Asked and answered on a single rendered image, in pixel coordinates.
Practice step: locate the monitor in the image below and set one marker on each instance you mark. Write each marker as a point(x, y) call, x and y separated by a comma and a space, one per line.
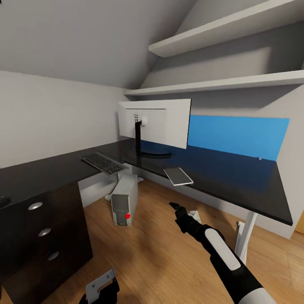
point(160, 121)

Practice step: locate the desktop computer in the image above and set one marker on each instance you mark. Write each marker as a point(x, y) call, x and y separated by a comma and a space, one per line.
point(124, 200)

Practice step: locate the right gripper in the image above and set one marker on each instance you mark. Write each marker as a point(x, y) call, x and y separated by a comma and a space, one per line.
point(183, 219)

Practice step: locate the keyboard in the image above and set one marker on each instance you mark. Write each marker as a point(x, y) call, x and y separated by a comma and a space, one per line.
point(107, 165)

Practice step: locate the room divider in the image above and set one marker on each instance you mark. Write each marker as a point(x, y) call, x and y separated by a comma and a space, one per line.
point(252, 136)

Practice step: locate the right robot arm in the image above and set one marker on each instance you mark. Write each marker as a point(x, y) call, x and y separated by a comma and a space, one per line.
point(241, 284)

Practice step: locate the notebook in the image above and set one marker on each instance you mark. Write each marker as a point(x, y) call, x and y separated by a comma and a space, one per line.
point(177, 176)

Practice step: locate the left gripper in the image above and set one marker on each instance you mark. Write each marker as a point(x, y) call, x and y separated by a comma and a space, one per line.
point(108, 295)

